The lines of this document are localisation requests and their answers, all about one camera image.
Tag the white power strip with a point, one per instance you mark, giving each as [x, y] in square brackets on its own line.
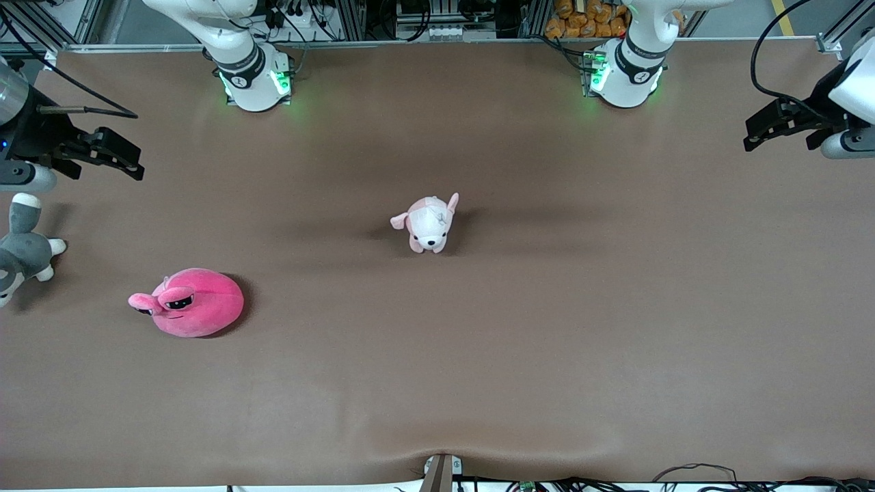
[444, 32]

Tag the pale pink white dog plush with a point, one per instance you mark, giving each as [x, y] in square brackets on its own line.
[427, 222]

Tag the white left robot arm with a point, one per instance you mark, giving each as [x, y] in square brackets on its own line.
[625, 78]

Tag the bag of orange snacks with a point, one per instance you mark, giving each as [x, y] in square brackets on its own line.
[581, 20]

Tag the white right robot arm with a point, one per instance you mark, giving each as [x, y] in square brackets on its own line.
[249, 85]

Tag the metal table edge clamp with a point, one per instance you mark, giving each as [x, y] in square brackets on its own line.
[441, 475]

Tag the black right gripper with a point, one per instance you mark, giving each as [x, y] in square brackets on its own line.
[35, 137]

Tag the grey white husky plush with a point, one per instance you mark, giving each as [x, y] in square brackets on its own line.
[24, 253]

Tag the hot pink blob plush toy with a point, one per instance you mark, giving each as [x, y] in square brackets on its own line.
[198, 307]

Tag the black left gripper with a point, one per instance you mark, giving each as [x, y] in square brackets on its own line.
[822, 102]

